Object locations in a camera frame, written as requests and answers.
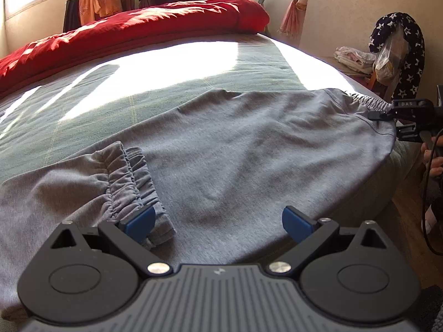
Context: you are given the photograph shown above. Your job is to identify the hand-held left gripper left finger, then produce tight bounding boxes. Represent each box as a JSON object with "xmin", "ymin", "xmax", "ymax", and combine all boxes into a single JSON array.
[{"xmin": 47, "ymin": 205, "xmax": 172, "ymax": 278}]

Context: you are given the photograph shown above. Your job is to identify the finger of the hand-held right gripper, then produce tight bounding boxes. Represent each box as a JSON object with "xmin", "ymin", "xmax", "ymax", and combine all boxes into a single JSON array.
[{"xmin": 367, "ymin": 110, "xmax": 396, "ymax": 121}]

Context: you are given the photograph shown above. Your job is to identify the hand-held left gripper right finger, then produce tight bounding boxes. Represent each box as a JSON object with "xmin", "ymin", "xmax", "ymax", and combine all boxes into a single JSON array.
[{"xmin": 267, "ymin": 206, "xmax": 395, "ymax": 278}]

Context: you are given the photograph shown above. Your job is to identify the grey sweatpants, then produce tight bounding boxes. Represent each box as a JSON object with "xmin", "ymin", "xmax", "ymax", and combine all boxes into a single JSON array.
[{"xmin": 0, "ymin": 88, "xmax": 398, "ymax": 315}]

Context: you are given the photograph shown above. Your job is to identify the pile of pink white clothes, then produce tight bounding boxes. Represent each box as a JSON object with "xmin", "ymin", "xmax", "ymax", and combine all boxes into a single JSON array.
[{"xmin": 334, "ymin": 46, "xmax": 378, "ymax": 75}]

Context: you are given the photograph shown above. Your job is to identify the person's right hand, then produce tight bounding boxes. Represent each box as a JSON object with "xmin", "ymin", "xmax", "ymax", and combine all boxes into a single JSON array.
[{"xmin": 420, "ymin": 142, "xmax": 443, "ymax": 177}]

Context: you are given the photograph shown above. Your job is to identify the reddish wooden chair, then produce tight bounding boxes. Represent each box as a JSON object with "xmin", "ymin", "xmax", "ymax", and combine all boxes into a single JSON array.
[{"xmin": 367, "ymin": 72, "xmax": 392, "ymax": 99}]

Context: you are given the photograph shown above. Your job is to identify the clear plastic bag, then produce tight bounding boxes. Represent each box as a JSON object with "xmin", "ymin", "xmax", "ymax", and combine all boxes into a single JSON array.
[{"xmin": 374, "ymin": 28, "xmax": 411, "ymax": 85}]

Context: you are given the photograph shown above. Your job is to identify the navy star-print cloth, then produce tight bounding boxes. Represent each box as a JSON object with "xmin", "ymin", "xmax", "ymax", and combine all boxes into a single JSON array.
[{"xmin": 369, "ymin": 12, "xmax": 426, "ymax": 101}]

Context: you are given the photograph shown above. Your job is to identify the pink curtain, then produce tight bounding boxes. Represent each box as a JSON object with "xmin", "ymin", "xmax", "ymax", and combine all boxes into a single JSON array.
[{"xmin": 279, "ymin": 0, "xmax": 314, "ymax": 37}]

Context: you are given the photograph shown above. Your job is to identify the bed with green checked sheet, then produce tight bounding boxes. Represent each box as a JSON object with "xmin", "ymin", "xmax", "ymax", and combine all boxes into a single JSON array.
[{"xmin": 0, "ymin": 33, "xmax": 412, "ymax": 236}]

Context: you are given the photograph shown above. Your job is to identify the red duvet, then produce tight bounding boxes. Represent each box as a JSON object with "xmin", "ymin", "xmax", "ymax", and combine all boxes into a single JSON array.
[{"xmin": 0, "ymin": 0, "xmax": 271, "ymax": 94}]

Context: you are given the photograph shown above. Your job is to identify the dark brown cloth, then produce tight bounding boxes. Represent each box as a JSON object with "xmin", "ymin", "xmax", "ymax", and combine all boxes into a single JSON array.
[{"xmin": 63, "ymin": 0, "xmax": 81, "ymax": 32}]

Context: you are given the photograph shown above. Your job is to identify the orange cloth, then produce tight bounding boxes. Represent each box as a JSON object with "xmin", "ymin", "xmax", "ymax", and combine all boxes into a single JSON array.
[{"xmin": 78, "ymin": 0, "xmax": 122, "ymax": 25}]

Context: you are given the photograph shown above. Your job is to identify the black cable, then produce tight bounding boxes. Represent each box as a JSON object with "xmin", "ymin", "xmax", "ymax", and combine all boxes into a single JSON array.
[{"xmin": 419, "ymin": 135, "xmax": 443, "ymax": 254}]

